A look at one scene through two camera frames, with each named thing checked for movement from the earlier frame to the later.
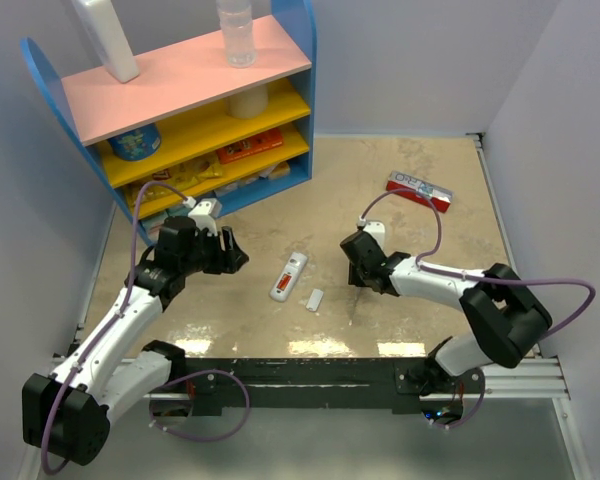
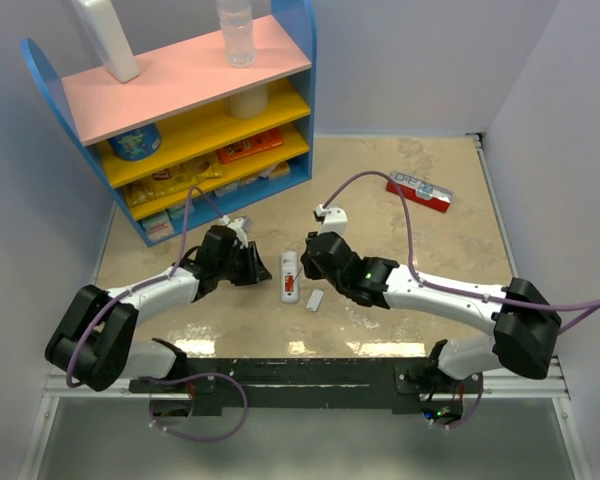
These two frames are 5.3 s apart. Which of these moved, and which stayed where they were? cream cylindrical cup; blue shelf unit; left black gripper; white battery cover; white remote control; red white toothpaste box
Moved: white remote control; left black gripper
Stayed: cream cylindrical cup; white battery cover; blue shelf unit; red white toothpaste box
